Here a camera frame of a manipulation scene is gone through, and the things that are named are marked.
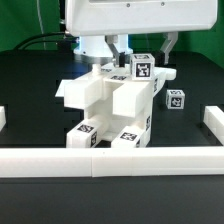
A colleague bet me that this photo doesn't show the white U-shaped obstacle fence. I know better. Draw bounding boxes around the white U-shaped obstacle fence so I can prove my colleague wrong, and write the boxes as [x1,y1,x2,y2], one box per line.
[0,106,224,179]

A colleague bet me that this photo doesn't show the white tagged cube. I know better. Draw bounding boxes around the white tagged cube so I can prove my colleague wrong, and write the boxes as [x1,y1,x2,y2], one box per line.
[130,54,155,81]
[166,89,185,109]

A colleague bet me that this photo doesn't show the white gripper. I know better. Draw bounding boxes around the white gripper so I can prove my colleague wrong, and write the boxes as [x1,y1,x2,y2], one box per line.
[65,0,218,67]

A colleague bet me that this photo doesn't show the white marker base plate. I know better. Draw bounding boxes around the white marker base plate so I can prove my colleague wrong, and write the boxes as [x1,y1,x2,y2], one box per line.
[55,79,72,97]

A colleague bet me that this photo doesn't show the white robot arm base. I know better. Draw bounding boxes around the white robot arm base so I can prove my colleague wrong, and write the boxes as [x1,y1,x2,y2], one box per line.
[73,36,133,64]

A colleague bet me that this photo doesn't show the white chair seat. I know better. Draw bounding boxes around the white chair seat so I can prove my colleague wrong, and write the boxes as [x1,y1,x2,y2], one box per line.
[79,79,155,143]

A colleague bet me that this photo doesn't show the black cable bundle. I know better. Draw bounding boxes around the black cable bundle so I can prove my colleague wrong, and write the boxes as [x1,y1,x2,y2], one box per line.
[13,31,79,52]

